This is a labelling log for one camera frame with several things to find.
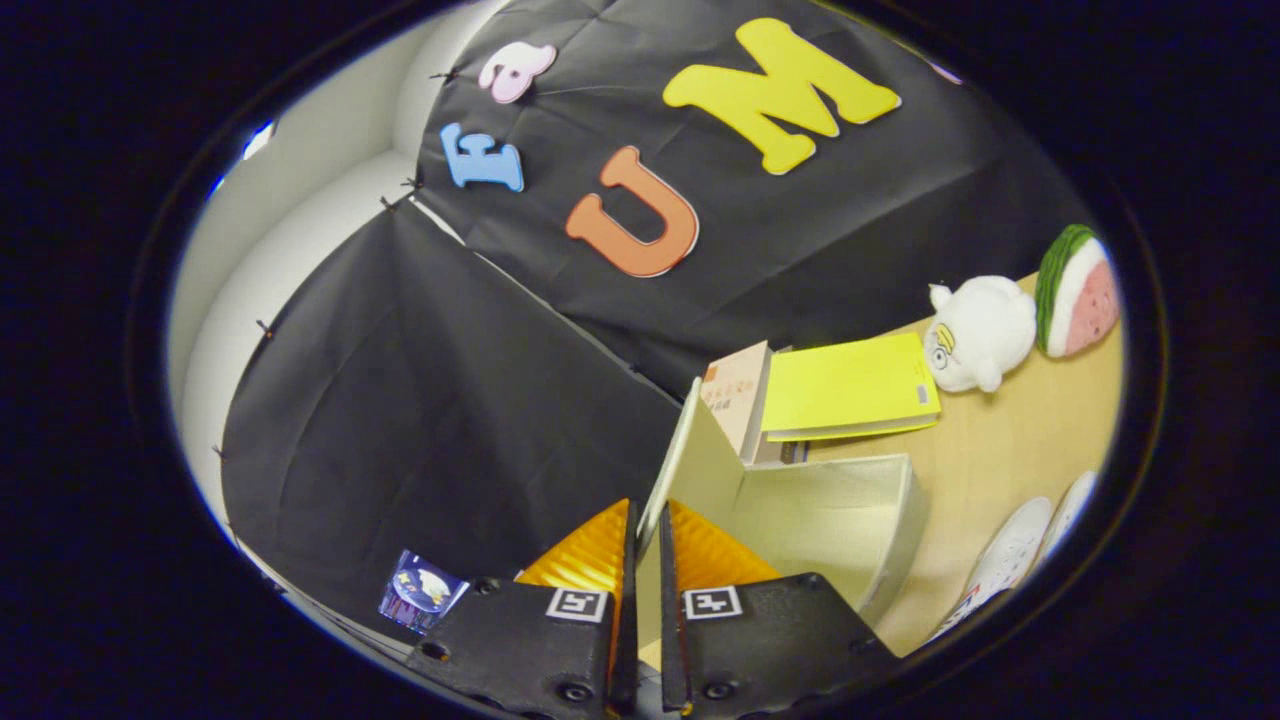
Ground yellow book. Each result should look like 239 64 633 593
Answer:
760 332 943 443

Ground white plush toy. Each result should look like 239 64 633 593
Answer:
922 275 1038 394

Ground white canvas shoe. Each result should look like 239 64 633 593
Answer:
1035 470 1099 576
925 497 1055 646

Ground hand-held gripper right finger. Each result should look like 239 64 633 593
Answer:
657 498 901 720

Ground pale green storage box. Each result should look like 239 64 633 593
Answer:
636 377 929 673

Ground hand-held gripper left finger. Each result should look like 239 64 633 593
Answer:
405 497 641 720

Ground beige book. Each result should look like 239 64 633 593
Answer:
700 340 809 466

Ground watermelon slice plush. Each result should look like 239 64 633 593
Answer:
1034 224 1121 359

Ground blue picture screen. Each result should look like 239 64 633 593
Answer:
378 549 470 634

